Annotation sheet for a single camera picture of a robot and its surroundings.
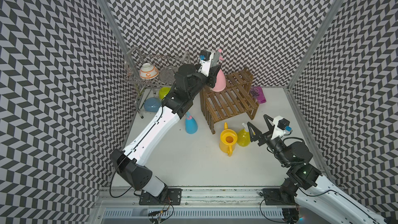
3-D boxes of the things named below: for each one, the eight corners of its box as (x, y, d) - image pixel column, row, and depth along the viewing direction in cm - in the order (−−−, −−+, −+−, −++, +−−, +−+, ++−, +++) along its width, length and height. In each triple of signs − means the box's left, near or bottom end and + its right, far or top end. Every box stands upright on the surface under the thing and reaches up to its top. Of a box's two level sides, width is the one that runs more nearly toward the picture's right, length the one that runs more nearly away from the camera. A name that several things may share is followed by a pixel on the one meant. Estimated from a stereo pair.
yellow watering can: (216, 153, 89) (217, 143, 79) (223, 131, 98) (225, 120, 88) (231, 158, 87) (234, 149, 77) (237, 136, 96) (240, 125, 86)
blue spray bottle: (186, 134, 96) (184, 125, 88) (187, 120, 102) (186, 111, 94) (197, 134, 96) (196, 125, 88) (198, 120, 102) (197, 111, 94)
